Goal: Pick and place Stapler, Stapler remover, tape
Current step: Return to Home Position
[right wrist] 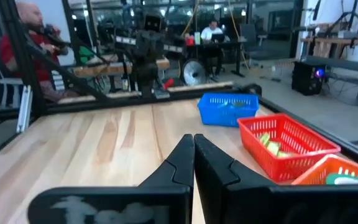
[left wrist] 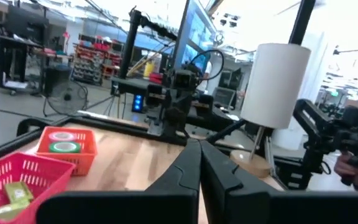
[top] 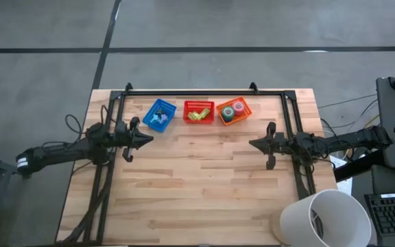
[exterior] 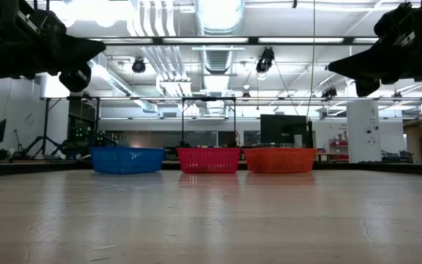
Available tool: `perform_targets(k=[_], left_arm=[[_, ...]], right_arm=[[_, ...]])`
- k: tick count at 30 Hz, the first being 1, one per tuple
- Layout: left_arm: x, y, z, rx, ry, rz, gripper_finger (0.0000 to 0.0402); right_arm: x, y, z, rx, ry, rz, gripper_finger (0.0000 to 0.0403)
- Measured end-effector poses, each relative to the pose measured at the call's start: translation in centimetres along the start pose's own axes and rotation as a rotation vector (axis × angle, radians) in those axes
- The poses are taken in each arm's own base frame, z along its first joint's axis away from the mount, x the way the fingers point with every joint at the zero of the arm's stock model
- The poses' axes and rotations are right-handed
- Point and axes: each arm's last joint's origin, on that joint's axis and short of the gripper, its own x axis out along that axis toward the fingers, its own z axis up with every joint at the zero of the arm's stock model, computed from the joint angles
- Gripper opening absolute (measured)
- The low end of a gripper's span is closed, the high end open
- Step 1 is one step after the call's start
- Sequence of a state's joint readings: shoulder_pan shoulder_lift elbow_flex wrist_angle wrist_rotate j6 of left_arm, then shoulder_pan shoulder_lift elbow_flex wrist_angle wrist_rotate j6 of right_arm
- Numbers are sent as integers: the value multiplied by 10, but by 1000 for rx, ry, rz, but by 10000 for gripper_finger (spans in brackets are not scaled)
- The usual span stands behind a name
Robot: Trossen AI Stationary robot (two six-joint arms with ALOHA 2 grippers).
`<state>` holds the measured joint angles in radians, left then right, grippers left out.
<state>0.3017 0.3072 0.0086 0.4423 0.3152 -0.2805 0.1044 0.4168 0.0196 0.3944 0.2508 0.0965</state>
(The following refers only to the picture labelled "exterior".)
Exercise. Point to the orange plastic basket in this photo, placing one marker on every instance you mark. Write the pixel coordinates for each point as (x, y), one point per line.
(280, 160)

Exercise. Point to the black overhead light bar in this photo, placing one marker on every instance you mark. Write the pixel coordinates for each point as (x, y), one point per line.
(152, 40)

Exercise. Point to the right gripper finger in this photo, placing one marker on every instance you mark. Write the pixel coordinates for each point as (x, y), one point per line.
(361, 58)
(365, 75)

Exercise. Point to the silver ventilation duct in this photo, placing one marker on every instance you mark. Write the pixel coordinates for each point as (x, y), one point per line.
(218, 58)

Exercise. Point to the white air duct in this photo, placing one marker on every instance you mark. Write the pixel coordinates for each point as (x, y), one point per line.
(112, 78)

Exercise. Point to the black ceiling spotlight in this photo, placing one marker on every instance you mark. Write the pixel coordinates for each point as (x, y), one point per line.
(266, 60)
(245, 94)
(138, 65)
(329, 92)

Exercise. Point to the white pillar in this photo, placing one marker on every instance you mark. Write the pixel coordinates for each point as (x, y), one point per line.
(363, 132)

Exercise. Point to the blue plastic basket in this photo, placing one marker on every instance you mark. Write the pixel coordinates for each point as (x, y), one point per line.
(126, 160)

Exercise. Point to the red plastic basket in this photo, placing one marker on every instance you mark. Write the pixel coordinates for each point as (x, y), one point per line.
(209, 160)

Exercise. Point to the black background robot arm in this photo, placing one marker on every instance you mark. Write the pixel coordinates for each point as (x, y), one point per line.
(64, 150)

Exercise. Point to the black background workstation frame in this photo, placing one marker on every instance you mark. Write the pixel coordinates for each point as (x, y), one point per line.
(208, 98)

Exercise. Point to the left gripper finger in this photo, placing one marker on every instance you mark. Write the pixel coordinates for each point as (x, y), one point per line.
(81, 45)
(83, 58)

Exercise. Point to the red shelf bins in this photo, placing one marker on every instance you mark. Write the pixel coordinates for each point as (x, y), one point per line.
(339, 148)

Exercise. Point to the black equipment rack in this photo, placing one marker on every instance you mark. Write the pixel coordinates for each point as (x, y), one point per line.
(81, 128)

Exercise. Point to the small black monitor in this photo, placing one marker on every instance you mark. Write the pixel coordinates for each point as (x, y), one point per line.
(0, 131)

